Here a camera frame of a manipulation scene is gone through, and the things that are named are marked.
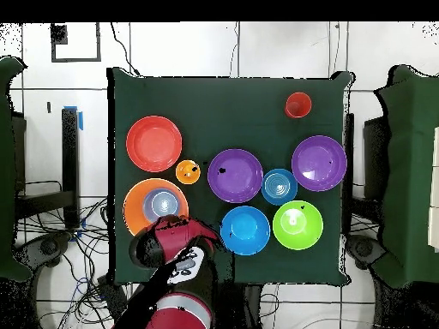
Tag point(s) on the purple bowl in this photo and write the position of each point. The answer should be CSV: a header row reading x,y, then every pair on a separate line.
x,y
240,178
319,161

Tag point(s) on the orange cup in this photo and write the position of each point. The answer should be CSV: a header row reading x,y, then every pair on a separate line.
x,y
185,169

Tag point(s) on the small translucent blue bowl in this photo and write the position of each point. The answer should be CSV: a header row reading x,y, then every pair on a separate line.
x,y
280,186
161,204

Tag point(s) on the large orange bowl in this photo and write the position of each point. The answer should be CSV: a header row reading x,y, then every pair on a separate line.
x,y
133,209

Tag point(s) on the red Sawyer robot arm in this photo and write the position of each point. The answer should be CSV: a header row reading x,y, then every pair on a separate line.
x,y
171,240

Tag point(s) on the dark green tablecloth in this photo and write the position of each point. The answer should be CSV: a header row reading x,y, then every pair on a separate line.
x,y
223,113

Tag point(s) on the red shallow bowl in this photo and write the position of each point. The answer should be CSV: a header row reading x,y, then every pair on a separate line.
x,y
154,143

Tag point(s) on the green bowl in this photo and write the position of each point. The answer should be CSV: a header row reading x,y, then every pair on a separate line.
x,y
297,234

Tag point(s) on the red cup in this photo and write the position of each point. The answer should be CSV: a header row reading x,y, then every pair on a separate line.
x,y
298,105

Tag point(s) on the black metal stand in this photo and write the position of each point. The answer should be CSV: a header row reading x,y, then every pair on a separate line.
x,y
70,164

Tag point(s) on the blue tape strip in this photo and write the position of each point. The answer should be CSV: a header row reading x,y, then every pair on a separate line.
x,y
80,121

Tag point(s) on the black power brick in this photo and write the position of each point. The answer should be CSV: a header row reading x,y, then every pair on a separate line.
x,y
111,296

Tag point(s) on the green cloth side table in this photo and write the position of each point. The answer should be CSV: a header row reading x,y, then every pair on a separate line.
x,y
7,171
411,171

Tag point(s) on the white box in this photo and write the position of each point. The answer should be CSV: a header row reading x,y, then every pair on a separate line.
x,y
435,222

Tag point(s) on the black pedestal leg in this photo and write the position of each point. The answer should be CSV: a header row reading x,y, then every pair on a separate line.
x,y
363,248
48,246

